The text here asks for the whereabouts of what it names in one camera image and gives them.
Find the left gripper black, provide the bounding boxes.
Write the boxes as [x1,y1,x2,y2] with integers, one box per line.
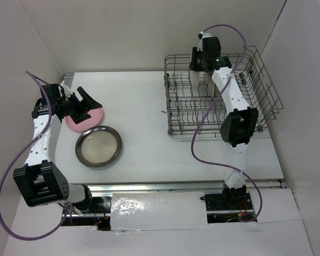
[58,86,102,125]

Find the beige bowl blue rings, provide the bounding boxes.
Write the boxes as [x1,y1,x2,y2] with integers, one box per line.
[189,69,205,93]

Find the cream plate with tree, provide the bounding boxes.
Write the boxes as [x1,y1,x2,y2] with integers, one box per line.
[205,73,216,98]

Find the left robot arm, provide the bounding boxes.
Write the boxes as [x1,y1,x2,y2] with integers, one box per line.
[13,84,103,213]

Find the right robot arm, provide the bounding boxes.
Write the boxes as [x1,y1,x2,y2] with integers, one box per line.
[189,32,259,209]

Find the pink plate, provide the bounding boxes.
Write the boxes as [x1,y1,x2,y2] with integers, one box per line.
[65,108,103,132]

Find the brown rimmed cream plate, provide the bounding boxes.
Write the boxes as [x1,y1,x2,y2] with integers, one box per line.
[75,125,122,168]

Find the white sheet front cover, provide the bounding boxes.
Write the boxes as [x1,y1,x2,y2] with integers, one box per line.
[110,192,208,231]

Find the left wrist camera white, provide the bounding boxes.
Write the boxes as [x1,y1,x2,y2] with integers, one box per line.
[60,82,72,100]

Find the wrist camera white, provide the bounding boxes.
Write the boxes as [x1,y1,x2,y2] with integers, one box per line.
[60,82,72,100]
[197,31,213,51]

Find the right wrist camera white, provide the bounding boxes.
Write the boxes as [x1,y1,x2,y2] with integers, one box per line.
[197,31,213,51]

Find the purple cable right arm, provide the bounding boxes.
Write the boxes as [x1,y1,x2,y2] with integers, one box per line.
[190,24,262,222]

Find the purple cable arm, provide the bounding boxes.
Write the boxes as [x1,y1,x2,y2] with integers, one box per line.
[190,24,262,222]
[0,70,75,239]

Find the grey wire dish rack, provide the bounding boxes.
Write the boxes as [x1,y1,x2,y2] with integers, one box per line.
[164,45,284,137]

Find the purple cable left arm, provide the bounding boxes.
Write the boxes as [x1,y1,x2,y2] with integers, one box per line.
[0,70,75,239]

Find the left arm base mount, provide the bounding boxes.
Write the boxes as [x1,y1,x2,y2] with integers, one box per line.
[62,192,112,231]

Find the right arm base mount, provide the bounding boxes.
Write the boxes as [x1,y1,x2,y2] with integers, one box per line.
[200,184,256,223]

